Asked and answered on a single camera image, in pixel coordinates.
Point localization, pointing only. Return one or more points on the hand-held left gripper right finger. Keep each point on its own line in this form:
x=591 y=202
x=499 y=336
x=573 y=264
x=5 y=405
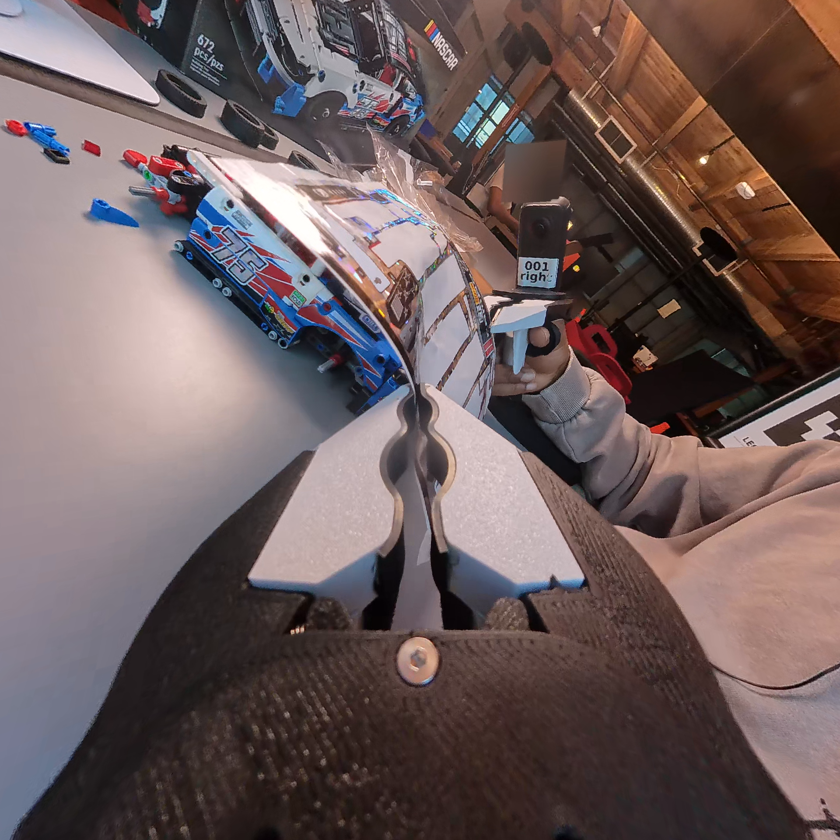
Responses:
x=505 y=525

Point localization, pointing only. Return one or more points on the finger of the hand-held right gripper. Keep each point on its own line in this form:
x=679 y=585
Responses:
x=512 y=316

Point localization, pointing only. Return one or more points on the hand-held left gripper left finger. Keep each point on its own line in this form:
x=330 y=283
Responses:
x=328 y=525

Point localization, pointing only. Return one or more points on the lego sticker sheet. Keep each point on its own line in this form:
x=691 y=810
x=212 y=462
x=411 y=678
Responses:
x=400 y=262

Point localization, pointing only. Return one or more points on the person's right forearm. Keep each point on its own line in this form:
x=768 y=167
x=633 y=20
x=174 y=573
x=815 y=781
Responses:
x=610 y=446

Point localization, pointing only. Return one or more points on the black lego tyre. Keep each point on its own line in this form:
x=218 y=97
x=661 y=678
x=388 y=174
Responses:
x=303 y=161
x=180 y=92
x=246 y=124

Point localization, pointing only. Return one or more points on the lego race car model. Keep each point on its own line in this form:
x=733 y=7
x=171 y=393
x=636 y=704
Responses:
x=243 y=262

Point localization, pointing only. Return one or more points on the red grey lego subassembly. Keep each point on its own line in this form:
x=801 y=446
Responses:
x=164 y=184

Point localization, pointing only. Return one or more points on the lego set box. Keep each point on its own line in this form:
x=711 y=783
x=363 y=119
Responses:
x=223 y=46

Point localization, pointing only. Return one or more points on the blue curved lego piece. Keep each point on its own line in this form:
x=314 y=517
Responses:
x=111 y=213

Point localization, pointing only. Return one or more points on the small black lego piece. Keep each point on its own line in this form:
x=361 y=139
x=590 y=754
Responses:
x=57 y=156

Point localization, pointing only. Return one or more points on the blue lego pin pieces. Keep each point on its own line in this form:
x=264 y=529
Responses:
x=49 y=136

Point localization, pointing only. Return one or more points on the person's right hand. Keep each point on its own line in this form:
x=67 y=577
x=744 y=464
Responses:
x=535 y=380

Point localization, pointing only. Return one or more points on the red plastic chair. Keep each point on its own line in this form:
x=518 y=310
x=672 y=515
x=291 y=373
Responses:
x=600 y=354

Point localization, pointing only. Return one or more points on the clear plastic bag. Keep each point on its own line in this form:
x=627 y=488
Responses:
x=407 y=170

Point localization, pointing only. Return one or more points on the person's beige sweatshirt torso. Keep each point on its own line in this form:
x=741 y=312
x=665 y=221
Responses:
x=754 y=577

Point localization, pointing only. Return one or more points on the black framed marker sign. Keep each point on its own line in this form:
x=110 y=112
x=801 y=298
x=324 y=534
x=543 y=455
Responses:
x=800 y=420

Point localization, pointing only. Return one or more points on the silver closed laptop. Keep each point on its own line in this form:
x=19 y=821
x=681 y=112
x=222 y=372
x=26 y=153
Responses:
x=65 y=46

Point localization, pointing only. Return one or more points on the silver ventilation duct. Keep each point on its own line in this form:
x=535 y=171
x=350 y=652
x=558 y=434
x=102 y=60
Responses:
x=663 y=197

